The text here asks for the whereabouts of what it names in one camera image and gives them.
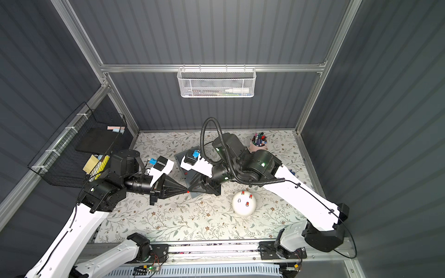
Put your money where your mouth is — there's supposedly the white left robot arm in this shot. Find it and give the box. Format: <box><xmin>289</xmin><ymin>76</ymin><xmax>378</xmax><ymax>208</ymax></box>
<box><xmin>25</xmin><ymin>149</ymin><xmax>188</xmax><ymax>278</ymax></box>

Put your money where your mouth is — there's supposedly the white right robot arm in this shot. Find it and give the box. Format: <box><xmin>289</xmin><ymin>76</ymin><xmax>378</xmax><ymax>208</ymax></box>
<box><xmin>180</xmin><ymin>117</ymin><xmax>349</xmax><ymax>259</ymax></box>

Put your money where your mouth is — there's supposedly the white dome with screws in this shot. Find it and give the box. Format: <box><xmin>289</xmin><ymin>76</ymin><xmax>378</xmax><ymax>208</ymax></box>
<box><xmin>232</xmin><ymin>191</ymin><xmax>257</xmax><ymax>217</ymax></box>

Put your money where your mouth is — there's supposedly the grey plastic parts bin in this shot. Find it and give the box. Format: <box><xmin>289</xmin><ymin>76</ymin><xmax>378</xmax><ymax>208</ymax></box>
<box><xmin>175</xmin><ymin>148</ymin><xmax>199</xmax><ymax>188</ymax></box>

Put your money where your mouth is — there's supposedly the pink pen cup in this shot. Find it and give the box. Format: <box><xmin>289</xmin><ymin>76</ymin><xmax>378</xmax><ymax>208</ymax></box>
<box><xmin>249</xmin><ymin>132</ymin><xmax>268</xmax><ymax>153</ymax></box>

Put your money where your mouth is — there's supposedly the yellow sticky note pad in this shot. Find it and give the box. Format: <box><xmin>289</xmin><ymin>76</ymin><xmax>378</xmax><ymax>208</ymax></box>
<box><xmin>82</xmin><ymin>155</ymin><xmax>100</xmax><ymax>176</ymax></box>

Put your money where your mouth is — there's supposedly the black notebook in basket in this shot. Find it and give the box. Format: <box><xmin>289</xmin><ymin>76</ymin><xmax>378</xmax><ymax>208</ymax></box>
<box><xmin>75</xmin><ymin>128</ymin><xmax>122</xmax><ymax>155</ymax></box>

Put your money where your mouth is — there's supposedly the white marker in basket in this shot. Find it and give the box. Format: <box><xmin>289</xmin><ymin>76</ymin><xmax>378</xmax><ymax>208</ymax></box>
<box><xmin>225</xmin><ymin>88</ymin><xmax>250</xmax><ymax>95</ymax></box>

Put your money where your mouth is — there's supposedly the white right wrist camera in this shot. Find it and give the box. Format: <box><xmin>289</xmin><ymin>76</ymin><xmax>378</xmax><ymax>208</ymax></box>
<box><xmin>180</xmin><ymin>149</ymin><xmax>213</xmax><ymax>178</ymax></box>

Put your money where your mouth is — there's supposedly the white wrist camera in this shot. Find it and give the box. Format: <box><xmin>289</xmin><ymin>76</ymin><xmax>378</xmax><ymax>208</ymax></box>
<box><xmin>180</xmin><ymin>149</ymin><xmax>213</xmax><ymax>178</ymax></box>
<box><xmin>146</xmin><ymin>156</ymin><xmax>174</xmax><ymax>186</ymax></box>

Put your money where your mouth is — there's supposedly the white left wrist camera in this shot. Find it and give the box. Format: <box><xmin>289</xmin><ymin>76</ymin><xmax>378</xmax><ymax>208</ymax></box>
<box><xmin>146</xmin><ymin>156</ymin><xmax>174</xmax><ymax>186</ymax></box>

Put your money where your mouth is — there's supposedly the black wire wall basket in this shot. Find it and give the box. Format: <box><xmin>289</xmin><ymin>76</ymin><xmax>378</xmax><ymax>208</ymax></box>
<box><xmin>28</xmin><ymin>103</ymin><xmax>132</xmax><ymax>188</ymax></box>

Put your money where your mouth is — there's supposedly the white wire mesh basket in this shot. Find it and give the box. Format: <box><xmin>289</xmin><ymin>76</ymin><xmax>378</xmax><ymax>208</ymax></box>
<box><xmin>177</xmin><ymin>68</ymin><xmax>257</xmax><ymax>98</ymax></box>

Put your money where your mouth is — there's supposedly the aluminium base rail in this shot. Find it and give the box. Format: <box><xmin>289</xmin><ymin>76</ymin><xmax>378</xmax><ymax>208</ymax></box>
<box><xmin>77</xmin><ymin>238</ymin><xmax>355</xmax><ymax>265</ymax></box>

